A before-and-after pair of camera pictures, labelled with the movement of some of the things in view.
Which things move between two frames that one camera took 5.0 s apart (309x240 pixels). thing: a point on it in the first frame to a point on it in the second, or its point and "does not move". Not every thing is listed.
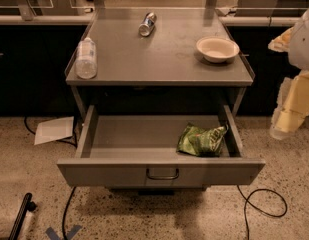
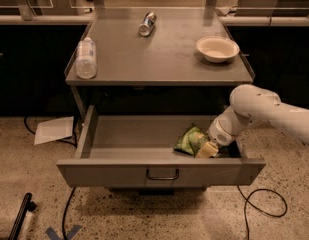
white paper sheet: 54,130 does not move
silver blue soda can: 147,25 does not move
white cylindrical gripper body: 302,47 to 221,135
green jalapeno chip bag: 195,141 does not move
